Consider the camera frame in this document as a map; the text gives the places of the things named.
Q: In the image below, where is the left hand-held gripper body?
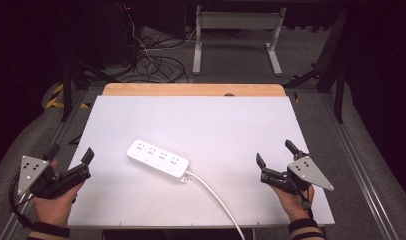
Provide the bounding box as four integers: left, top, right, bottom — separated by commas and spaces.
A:
16, 155, 92, 200

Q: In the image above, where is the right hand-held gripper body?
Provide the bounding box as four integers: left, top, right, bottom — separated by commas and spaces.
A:
260, 151, 336, 196

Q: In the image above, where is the person's right hand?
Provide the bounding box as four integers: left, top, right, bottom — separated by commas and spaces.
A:
271, 184, 316, 223

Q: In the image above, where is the yellow black hazard tape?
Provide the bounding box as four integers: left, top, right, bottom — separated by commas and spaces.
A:
45, 82, 92, 110

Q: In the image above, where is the white power strip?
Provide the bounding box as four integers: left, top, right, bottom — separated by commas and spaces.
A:
126, 138, 191, 184

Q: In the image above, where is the white board sheet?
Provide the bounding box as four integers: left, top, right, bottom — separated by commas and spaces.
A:
67, 95, 336, 229

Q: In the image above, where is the black tripod stand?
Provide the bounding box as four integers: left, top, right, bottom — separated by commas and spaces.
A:
59, 49, 123, 123

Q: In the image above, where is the black metal stand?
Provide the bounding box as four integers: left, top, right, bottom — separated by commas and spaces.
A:
283, 9, 347, 125

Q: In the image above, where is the grey metal floor rail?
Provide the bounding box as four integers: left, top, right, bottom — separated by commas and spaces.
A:
0, 89, 89, 240
319, 92, 401, 240

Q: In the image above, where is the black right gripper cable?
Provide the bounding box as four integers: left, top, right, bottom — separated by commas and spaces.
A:
290, 178, 314, 219

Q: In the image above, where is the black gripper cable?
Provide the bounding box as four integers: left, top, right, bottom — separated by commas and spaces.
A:
290, 178, 314, 219
8, 172, 36, 232

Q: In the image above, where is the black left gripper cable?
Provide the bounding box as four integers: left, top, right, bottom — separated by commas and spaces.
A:
8, 172, 36, 232

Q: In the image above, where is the white power strip cable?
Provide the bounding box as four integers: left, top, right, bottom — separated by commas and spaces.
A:
185, 170, 247, 240

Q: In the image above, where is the tangle of black cables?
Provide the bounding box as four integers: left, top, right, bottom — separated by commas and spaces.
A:
118, 2, 198, 84

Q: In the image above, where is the white metal stand frame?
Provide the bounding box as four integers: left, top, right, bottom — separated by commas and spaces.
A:
191, 4, 288, 77

